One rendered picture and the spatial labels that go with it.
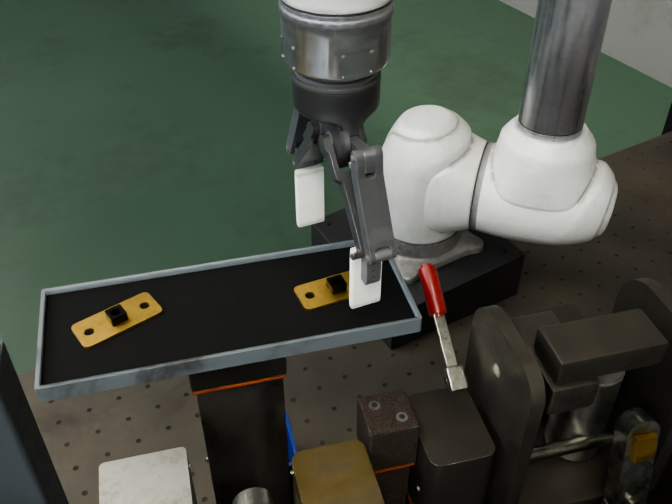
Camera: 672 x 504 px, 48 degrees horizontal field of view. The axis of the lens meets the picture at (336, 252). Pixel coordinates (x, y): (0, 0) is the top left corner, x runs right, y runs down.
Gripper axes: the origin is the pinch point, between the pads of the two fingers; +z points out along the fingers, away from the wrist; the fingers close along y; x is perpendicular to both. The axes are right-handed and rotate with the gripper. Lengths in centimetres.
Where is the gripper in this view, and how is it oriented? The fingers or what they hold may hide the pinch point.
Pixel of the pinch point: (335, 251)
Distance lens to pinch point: 75.4
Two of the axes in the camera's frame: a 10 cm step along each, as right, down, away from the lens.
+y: 4.0, 5.8, -7.1
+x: 9.2, -2.5, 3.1
